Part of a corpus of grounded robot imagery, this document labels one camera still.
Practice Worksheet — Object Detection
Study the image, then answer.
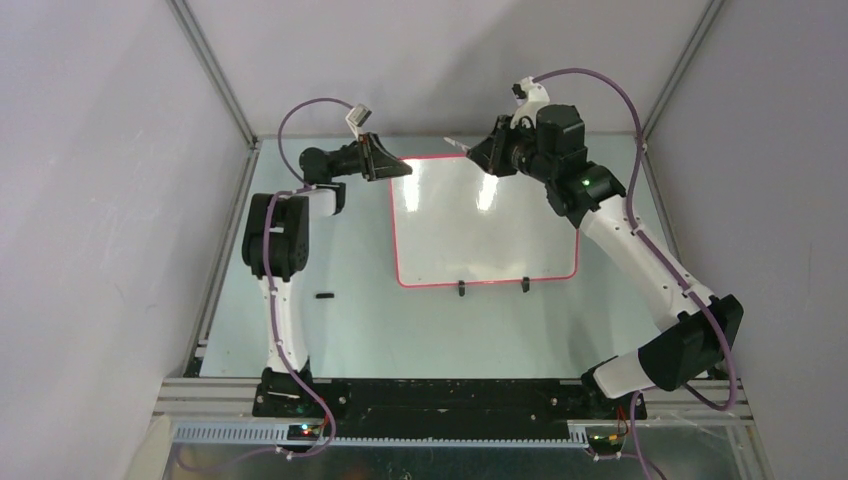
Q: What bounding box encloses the pink framed whiteboard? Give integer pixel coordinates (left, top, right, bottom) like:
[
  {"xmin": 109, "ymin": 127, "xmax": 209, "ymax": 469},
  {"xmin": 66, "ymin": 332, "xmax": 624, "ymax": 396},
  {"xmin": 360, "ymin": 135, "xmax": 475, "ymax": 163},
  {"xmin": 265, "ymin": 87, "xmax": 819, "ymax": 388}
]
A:
[{"xmin": 389, "ymin": 155, "xmax": 580, "ymax": 288}]

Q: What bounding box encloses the purple cable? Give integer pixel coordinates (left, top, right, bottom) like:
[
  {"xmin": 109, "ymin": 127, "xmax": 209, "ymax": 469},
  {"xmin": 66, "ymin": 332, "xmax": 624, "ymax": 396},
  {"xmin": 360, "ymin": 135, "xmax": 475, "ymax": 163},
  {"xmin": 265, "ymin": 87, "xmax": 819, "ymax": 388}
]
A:
[
  {"xmin": 261, "ymin": 97, "xmax": 359, "ymax": 480},
  {"xmin": 533, "ymin": 67, "xmax": 740, "ymax": 480}
]

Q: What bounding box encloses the wire whiteboard stand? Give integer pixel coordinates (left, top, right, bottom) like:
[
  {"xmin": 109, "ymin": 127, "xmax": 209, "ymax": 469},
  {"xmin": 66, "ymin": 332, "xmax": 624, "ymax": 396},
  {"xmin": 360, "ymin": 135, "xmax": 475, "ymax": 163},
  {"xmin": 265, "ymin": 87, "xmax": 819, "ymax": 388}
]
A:
[{"xmin": 456, "ymin": 276, "xmax": 531, "ymax": 298}]

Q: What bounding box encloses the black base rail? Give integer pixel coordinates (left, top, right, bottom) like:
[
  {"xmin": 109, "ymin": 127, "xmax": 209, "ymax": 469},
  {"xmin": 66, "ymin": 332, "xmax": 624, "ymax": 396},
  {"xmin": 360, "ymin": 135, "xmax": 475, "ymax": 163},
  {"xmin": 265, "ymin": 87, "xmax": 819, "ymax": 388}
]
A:
[{"xmin": 252, "ymin": 379, "xmax": 632, "ymax": 441}]

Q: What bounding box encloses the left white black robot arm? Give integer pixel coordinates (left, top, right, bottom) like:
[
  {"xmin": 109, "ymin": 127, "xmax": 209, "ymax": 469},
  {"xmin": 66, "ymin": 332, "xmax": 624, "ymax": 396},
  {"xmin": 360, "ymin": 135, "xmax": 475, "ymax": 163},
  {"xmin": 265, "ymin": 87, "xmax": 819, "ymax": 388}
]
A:
[{"xmin": 241, "ymin": 133, "xmax": 413, "ymax": 417}]

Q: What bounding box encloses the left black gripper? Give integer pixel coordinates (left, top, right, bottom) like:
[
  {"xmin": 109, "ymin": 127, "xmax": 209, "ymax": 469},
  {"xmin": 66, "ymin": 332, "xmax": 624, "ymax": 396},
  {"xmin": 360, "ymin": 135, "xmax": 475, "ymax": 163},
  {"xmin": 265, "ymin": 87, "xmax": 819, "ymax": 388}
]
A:
[{"xmin": 329, "ymin": 133, "xmax": 413, "ymax": 183}]

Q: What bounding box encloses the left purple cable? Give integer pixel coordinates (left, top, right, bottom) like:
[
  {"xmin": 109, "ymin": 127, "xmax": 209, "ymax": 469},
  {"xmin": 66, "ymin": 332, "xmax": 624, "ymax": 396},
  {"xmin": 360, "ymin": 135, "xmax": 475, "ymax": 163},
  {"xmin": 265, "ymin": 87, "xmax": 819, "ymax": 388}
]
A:
[{"xmin": 261, "ymin": 97, "xmax": 359, "ymax": 480}]

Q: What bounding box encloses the aluminium frame profile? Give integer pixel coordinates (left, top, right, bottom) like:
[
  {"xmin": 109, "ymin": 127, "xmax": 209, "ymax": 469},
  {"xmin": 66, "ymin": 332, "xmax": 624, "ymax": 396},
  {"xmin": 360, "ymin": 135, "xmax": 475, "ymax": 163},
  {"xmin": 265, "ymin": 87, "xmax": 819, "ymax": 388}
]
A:
[{"xmin": 152, "ymin": 377, "xmax": 260, "ymax": 422}]

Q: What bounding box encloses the white object at corner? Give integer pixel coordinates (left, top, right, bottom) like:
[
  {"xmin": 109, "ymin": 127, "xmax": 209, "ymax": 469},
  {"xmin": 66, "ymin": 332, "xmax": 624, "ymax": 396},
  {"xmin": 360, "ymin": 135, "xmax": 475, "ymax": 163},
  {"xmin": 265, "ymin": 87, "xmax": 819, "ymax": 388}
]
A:
[{"xmin": 125, "ymin": 415, "xmax": 173, "ymax": 480}]

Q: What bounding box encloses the right circuit board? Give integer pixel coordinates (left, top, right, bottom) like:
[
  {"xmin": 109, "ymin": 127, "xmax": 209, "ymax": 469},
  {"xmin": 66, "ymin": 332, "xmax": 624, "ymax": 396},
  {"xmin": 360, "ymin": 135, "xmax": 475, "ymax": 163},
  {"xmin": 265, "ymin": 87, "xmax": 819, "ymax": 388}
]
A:
[{"xmin": 588, "ymin": 434, "xmax": 626, "ymax": 456}]

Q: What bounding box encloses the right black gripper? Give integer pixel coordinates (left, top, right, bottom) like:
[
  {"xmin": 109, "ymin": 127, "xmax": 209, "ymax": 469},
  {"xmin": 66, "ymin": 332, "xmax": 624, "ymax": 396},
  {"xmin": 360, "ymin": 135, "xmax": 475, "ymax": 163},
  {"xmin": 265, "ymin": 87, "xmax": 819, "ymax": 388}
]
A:
[{"xmin": 469, "ymin": 115, "xmax": 556, "ymax": 185}]

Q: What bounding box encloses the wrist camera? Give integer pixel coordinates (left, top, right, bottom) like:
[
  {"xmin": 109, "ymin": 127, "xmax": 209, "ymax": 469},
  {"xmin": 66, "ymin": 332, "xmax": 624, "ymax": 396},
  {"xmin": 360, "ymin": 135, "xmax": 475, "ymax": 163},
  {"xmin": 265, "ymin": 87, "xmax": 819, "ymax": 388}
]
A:
[
  {"xmin": 345, "ymin": 103, "xmax": 372, "ymax": 139},
  {"xmin": 510, "ymin": 76, "xmax": 550, "ymax": 129}
]

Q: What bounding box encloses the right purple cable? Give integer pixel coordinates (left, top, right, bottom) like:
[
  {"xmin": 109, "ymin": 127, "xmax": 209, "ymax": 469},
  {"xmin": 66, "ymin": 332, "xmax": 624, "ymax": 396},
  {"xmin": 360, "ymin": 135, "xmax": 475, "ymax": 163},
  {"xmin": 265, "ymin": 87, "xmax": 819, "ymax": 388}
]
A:
[{"xmin": 533, "ymin": 67, "xmax": 740, "ymax": 480}]

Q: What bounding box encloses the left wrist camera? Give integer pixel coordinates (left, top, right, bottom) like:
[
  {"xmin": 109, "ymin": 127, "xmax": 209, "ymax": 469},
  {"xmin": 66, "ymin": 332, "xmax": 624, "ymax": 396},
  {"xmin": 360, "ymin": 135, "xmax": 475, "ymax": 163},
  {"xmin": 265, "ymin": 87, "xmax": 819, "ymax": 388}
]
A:
[{"xmin": 345, "ymin": 103, "xmax": 372, "ymax": 139}]

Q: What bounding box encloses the circuit board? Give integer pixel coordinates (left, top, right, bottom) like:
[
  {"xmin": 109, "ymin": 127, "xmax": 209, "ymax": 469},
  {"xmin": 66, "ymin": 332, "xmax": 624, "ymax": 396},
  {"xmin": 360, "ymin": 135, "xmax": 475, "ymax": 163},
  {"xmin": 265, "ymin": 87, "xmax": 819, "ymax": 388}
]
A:
[
  {"xmin": 588, "ymin": 434, "xmax": 626, "ymax": 456},
  {"xmin": 286, "ymin": 423, "xmax": 324, "ymax": 442}
]

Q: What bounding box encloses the left circuit board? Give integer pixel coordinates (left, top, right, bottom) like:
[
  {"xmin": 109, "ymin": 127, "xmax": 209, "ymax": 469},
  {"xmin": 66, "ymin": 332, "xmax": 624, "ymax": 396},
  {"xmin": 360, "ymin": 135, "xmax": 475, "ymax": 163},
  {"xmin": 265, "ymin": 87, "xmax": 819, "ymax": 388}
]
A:
[{"xmin": 286, "ymin": 423, "xmax": 324, "ymax": 442}]

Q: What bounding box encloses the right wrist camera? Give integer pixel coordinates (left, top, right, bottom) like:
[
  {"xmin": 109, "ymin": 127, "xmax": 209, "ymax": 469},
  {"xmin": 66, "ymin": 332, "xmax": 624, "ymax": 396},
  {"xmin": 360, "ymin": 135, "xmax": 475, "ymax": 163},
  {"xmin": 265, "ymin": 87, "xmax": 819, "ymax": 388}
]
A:
[{"xmin": 510, "ymin": 76, "xmax": 550, "ymax": 129}]

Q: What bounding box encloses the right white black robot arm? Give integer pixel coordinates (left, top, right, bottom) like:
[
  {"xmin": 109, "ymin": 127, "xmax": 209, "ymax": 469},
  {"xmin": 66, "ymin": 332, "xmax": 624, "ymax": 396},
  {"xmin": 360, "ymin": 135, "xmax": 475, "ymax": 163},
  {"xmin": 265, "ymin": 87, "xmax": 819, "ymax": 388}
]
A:
[{"xmin": 466, "ymin": 104, "xmax": 744, "ymax": 418}]

